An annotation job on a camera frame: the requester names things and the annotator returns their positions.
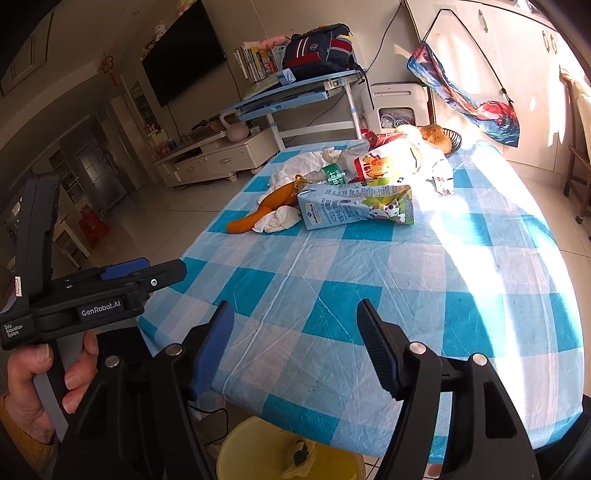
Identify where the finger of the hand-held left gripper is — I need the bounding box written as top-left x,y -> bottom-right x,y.
51,257 -> 151,295
124,258 -> 188,309

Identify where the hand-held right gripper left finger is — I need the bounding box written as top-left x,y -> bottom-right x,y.
53,301 -> 235,480

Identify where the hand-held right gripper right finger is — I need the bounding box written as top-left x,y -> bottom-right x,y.
356,299 -> 539,480

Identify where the yellow plastic basin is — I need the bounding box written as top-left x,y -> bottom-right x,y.
216,415 -> 365,480

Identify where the white tissue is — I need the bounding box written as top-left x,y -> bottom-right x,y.
253,205 -> 301,234

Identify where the orange fruit peel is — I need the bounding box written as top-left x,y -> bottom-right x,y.
225,175 -> 308,234

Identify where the blue milk carton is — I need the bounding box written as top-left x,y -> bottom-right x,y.
297,183 -> 415,232

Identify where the small green label water bottle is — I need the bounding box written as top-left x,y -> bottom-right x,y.
305,162 -> 354,188

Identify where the white orange snack bag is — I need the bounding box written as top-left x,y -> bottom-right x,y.
344,138 -> 455,195

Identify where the red snack bag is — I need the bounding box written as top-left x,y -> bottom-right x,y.
360,128 -> 394,149

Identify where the person's left forearm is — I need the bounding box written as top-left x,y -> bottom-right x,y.
0,397 -> 70,480

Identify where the person's left hand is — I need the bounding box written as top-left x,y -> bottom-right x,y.
0,331 -> 100,446

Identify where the red plastic stool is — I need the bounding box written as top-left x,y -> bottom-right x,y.
78,210 -> 110,243

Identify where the blue white checkered tablecloth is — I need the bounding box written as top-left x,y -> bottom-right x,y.
139,138 -> 586,464

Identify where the dark metal door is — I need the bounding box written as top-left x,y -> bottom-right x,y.
60,129 -> 127,217

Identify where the white television cabinet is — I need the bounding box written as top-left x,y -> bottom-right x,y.
154,127 -> 279,188

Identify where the crumpled pale plastic wrapper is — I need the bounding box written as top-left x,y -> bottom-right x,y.
281,438 -> 318,479

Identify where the brown flat box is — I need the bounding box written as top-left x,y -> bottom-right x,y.
188,119 -> 228,143

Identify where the white display cabinet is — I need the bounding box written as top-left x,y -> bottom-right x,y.
111,74 -> 162,158

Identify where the pink kettlebell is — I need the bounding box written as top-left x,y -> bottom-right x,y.
219,112 -> 252,143

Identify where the blue study desk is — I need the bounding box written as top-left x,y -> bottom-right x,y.
221,69 -> 370,151

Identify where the black flat television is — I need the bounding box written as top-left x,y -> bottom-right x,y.
141,0 -> 228,108

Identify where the bowl of bread rolls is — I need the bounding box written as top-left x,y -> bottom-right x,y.
396,124 -> 463,155

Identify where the row of books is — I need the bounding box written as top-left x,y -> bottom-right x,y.
233,41 -> 287,84

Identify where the white box appliance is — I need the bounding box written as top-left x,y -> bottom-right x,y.
369,82 -> 432,132

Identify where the navy red backpack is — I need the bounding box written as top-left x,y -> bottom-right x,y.
281,23 -> 360,80

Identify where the brown wooden chair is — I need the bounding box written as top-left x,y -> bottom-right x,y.
558,65 -> 591,224

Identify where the white storage cabinet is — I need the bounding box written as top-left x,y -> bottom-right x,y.
404,0 -> 578,185

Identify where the thin black cable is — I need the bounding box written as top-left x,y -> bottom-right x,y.
189,406 -> 232,448

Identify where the small red wall knot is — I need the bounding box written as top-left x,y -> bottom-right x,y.
99,52 -> 120,88

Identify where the printed drawstring bag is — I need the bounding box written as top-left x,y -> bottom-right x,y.
406,8 -> 521,148

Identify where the black power cable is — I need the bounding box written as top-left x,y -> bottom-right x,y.
367,0 -> 402,125

